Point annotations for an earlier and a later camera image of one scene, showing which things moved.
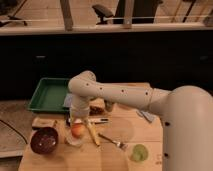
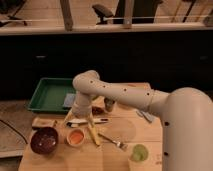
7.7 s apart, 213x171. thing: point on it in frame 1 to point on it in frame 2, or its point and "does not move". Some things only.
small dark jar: [108, 105] does not move
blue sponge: [68, 102] does not move
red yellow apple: [77, 130] to [76, 137]
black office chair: [103, 13] does not move
